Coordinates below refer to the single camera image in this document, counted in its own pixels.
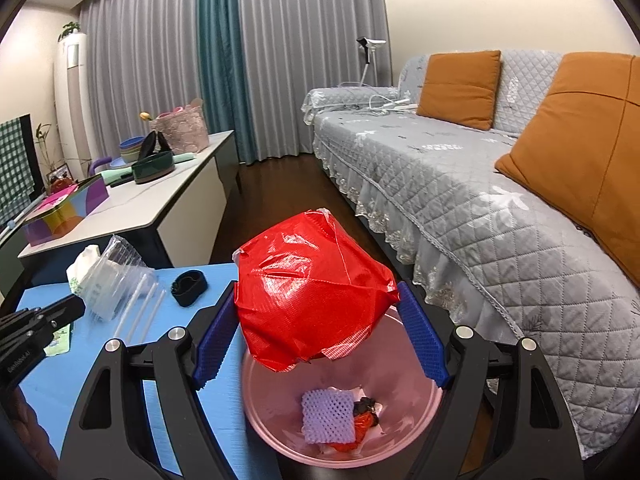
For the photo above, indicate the stack of coloured bowls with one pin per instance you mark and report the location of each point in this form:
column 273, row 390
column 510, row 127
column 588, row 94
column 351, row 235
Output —
column 131, row 147

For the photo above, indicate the teal curtain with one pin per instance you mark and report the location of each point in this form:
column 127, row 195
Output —
column 220, row 60

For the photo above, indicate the white standing air conditioner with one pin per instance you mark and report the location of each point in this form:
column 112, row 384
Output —
column 72, row 110

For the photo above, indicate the clear bubble wrap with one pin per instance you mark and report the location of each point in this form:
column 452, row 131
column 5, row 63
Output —
column 112, row 285

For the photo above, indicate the colourful rectangular box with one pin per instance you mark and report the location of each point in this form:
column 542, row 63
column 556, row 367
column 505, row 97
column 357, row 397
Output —
column 65, row 220

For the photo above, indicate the red teapot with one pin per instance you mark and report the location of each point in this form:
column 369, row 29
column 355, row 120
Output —
column 62, row 183

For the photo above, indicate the pink paper sheet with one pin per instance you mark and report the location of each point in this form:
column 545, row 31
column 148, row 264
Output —
column 52, row 203

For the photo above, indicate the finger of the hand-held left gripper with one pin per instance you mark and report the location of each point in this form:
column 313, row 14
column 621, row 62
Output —
column 65, row 310

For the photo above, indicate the pink lace basket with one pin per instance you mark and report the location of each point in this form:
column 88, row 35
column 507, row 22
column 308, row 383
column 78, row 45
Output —
column 182, row 127

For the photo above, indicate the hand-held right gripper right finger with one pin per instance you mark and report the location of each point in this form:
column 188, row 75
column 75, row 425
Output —
column 425, row 340

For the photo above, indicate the grey curtain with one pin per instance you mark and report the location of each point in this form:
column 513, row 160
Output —
column 310, row 35
column 140, row 60

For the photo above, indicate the thin bamboo plant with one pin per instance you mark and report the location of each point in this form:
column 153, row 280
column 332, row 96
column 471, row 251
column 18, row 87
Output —
column 45, row 145

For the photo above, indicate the white tissue pack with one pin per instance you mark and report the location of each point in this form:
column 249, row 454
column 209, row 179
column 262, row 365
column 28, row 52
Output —
column 80, row 267

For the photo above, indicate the person's left hand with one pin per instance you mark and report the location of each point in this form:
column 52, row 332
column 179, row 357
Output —
column 30, row 420

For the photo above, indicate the blue foam table mat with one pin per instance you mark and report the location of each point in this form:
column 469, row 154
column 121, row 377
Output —
column 215, row 275

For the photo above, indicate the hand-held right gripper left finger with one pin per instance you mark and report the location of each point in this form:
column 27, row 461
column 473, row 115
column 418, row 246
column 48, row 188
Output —
column 212, row 345

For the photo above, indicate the dark television cabinet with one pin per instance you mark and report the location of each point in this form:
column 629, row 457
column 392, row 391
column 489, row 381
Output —
column 10, row 260

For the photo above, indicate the pale purple foam net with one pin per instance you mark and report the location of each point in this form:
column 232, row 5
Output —
column 327, row 412

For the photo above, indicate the black television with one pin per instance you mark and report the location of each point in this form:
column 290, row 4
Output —
column 36, row 170

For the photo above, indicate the black elastic band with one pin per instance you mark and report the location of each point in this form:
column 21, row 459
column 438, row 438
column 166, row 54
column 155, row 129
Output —
column 182, row 297

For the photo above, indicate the green checkered cloth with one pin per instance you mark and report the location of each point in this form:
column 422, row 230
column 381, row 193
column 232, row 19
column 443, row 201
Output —
column 15, row 165

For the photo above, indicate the white coffee table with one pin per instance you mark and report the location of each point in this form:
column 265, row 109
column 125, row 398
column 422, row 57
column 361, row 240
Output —
column 165, row 195

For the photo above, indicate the green trailing plant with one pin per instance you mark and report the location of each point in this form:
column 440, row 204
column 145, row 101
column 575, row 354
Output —
column 70, row 30

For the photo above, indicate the yellow flower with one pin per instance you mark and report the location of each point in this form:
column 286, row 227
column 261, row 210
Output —
column 145, row 116

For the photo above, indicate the grey quilted sofa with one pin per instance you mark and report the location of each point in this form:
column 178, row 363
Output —
column 425, row 185

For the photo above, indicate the orange cushion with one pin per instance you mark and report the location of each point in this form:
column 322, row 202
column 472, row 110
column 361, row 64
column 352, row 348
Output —
column 575, row 150
column 460, row 87

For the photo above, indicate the green snack packet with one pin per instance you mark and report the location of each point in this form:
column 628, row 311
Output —
column 61, row 342

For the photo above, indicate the pink plastic basin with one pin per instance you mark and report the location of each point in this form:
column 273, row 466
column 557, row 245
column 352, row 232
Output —
column 280, row 430

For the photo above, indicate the black floral scrunchie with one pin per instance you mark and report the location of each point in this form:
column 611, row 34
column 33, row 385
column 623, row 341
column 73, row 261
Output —
column 365, row 404

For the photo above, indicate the red plastic bag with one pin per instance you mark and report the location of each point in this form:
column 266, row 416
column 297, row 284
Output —
column 364, row 422

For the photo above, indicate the small photo frame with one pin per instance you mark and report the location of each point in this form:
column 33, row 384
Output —
column 55, row 170

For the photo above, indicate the mint green cloth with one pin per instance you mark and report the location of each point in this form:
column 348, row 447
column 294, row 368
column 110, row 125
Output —
column 115, row 177

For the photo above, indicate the red foil packet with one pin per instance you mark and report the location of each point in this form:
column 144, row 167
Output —
column 310, row 290

